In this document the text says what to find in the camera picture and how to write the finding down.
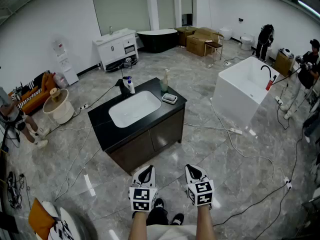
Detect black power cable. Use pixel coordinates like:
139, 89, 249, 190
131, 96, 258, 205
87, 82, 121, 108

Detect clear water jug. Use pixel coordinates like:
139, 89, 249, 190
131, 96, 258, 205
52, 72, 69, 90

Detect pale green spray bottle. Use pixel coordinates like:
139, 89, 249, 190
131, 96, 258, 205
159, 68, 172, 93

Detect white power cable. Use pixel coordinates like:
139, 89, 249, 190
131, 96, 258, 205
184, 122, 231, 132

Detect clear water dispenser bottle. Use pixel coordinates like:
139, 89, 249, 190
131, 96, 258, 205
51, 39, 67, 58

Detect white pump bottle blue cap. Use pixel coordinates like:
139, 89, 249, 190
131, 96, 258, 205
123, 75, 136, 95

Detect black white patterned cushion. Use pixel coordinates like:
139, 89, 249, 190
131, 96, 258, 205
48, 206, 76, 240

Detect white vanity cabinet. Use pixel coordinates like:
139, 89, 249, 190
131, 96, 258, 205
92, 28, 140, 72

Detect black cable pile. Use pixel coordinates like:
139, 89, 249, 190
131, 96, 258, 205
105, 55, 139, 73

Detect person's right forearm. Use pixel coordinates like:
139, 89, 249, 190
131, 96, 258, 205
195, 205, 215, 240

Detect wide grey roller blind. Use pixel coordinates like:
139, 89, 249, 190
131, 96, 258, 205
90, 0, 152, 37

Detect dark oval bathtub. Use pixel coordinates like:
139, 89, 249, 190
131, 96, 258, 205
136, 28, 179, 54

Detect person's white shirt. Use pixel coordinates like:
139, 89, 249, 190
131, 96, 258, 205
146, 224, 198, 240

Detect black cable bundle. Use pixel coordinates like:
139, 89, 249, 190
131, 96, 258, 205
5, 170, 31, 210

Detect orange sofa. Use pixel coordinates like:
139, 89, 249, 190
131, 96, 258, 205
8, 70, 58, 117

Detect person's right black shoe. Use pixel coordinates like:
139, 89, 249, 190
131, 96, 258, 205
169, 212, 185, 226

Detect wooden chair metal legs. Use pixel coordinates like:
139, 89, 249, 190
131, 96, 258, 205
204, 32, 224, 60

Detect person's black shoe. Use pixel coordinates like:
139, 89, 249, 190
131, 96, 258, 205
169, 212, 185, 226
146, 197, 169, 226

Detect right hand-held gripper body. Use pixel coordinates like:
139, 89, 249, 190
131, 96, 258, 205
185, 180, 216, 210

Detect orange cushion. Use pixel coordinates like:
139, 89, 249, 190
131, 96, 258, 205
27, 197, 56, 240

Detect dark vanity cabinet black top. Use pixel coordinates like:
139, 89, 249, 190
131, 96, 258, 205
87, 77, 188, 177

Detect striped cushion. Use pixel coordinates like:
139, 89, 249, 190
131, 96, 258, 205
23, 71, 51, 95

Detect grey round chair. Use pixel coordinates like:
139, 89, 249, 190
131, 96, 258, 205
59, 207, 100, 240

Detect white water dispenser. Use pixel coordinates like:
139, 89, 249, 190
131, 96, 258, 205
56, 52, 80, 86

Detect white soap dish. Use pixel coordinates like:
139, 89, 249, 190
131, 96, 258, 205
161, 92, 179, 106

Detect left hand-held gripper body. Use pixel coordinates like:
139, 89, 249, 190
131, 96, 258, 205
128, 182, 159, 212

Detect white rectangular bathtub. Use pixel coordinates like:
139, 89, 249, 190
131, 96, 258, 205
211, 56, 281, 132

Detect large cardboard box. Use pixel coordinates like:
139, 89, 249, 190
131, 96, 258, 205
185, 27, 225, 58

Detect white toilet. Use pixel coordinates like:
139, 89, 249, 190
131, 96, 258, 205
240, 34, 256, 51
218, 26, 234, 41

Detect white rice cooker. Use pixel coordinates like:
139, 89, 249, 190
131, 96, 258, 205
278, 47, 296, 60

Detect black sink faucet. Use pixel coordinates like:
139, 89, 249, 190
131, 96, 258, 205
114, 76, 132, 99

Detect white sink basin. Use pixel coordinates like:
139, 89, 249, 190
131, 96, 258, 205
108, 89, 163, 129

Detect black bathtub faucet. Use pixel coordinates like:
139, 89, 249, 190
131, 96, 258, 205
260, 64, 274, 79

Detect person's left black shoe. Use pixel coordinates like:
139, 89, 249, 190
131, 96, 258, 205
146, 197, 169, 226

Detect ceiling tube light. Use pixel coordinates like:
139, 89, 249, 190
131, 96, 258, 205
296, 0, 320, 18

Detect person's left forearm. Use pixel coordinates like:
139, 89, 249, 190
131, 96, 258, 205
128, 210, 151, 240

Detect red bottle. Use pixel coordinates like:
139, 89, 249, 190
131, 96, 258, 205
265, 74, 278, 92

